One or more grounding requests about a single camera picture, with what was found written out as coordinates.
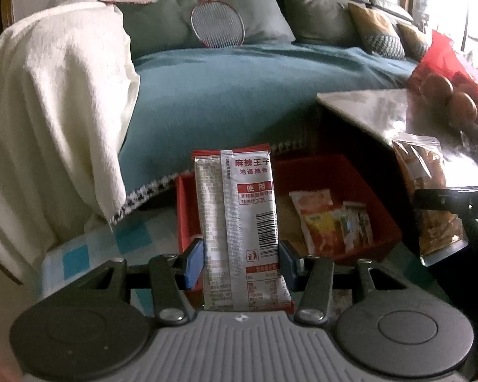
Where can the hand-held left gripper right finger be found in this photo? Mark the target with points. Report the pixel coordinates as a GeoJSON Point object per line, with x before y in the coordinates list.
{"type": "Point", "coordinates": [287, 264]}

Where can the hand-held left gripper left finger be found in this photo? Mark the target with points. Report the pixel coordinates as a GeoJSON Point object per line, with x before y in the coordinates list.
{"type": "Point", "coordinates": [193, 264]}

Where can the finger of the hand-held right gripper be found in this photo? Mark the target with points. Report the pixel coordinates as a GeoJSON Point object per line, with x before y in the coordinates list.
{"type": "Point", "coordinates": [438, 199]}

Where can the yellow red snack packet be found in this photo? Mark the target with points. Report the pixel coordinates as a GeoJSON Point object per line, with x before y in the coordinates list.
{"type": "Point", "coordinates": [322, 230]}

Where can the red white snack packet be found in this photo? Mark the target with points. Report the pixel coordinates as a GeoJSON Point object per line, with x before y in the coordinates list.
{"type": "Point", "coordinates": [231, 215]}

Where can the red cardboard box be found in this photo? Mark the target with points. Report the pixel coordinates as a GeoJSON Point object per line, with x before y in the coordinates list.
{"type": "Point", "coordinates": [342, 171]}

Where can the zip bag of brown snacks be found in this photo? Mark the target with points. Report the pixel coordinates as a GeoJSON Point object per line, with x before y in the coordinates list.
{"type": "Point", "coordinates": [422, 167]}

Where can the brown round object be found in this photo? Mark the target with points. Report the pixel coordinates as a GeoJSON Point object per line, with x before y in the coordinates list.
{"type": "Point", "coordinates": [436, 89]}
{"type": "Point", "coordinates": [462, 109]}

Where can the blue white checked blanket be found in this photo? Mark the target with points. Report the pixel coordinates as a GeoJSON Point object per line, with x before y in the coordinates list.
{"type": "Point", "coordinates": [99, 246]}

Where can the red plastic bag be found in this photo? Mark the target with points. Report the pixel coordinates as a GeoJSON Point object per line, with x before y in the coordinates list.
{"type": "Point", "coordinates": [438, 55]}

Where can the small beige patterned cushion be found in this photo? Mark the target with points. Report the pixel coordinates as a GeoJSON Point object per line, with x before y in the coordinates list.
{"type": "Point", "coordinates": [414, 39]}

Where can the teal sofa cover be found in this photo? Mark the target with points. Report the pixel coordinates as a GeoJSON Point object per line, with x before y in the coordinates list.
{"type": "Point", "coordinates": [243, 95]}

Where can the beige houndstooth cushion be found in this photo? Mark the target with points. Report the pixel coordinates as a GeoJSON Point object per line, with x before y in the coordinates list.
{"type": "Point", "coordinates": [376, 28]}

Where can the window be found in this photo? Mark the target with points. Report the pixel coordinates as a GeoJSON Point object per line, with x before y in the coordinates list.
{"type": "Point", "coordinates": [442, 0]}

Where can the white fleece blanket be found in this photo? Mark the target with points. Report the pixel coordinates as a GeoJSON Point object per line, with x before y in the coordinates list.
{"type": "Point", "coordinates": [55, 107]}

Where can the grey green back cushion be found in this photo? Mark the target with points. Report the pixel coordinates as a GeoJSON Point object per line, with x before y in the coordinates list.
{"type": "Point", "coordinates": [159, 24]}
{"type": "Point", "coordinates": [322, 20]}

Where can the red badminton racket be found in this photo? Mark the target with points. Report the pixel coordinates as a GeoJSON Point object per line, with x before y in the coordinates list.
{"type": "Point", "coordinates": [127, 0]}
{"type": "Point", "coordinates": [217, 24]}

